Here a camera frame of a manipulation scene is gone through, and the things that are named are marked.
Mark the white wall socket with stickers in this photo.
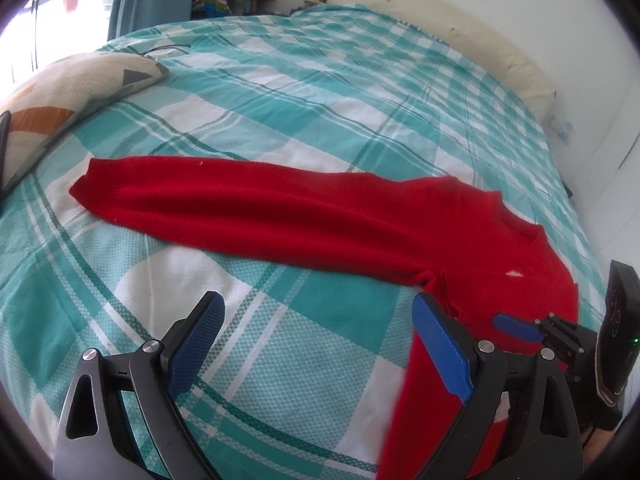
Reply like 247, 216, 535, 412
550, 115, 576, 144

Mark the cream padded headboard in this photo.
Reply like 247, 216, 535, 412
322, 0, 558, 121

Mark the window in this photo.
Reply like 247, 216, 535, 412
0, 0, 126, 91

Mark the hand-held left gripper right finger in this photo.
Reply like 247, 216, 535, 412
411, 292, 585, 480

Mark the patterned beige pillow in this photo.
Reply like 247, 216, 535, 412
0, 52, 170, 196

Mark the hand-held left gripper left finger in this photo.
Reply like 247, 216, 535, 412
52, 290, 227, 480

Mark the red knitted sweater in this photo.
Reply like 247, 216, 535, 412
69, 156, 581, 480

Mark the teal plaid bedsheet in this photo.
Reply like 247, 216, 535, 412
0, 2, 608, 480

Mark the white wardrobe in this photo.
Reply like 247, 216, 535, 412
570, 35, 640, 271

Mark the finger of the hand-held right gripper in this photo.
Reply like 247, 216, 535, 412
492, 312, 544, 344

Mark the thin black cable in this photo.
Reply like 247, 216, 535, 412
135, 42, 193, 61

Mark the black flat device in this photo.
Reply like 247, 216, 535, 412
0, 110, 12, 201

